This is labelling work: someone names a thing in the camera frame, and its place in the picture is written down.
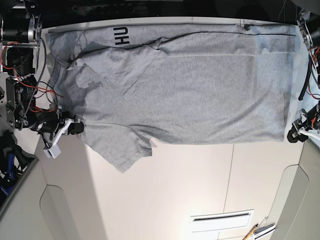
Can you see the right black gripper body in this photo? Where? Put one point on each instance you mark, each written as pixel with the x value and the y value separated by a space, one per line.
pixel 50 122

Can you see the white slotted grommet plate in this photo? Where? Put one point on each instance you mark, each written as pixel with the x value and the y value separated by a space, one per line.
pixel 221 222

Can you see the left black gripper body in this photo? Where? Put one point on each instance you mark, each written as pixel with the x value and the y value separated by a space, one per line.
pixel 313 118

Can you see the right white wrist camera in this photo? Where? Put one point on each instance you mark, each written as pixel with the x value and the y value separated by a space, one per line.
pixel 51 148

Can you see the grey binder clip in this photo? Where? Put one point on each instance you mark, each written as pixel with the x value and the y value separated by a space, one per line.
pixel 264 230

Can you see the yellow pencil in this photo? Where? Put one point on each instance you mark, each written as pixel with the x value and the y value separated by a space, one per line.
pixel 250 232

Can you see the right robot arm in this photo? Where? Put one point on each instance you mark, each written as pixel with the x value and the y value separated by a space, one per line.
pixel 28 104

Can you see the grey T-shirt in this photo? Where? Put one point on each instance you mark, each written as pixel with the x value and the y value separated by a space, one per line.
pixel 185 84

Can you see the blue clamps pile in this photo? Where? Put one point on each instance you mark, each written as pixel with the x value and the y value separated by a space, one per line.
pixel 13 162

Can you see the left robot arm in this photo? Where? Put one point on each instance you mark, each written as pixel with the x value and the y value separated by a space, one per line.
pixel 309 26

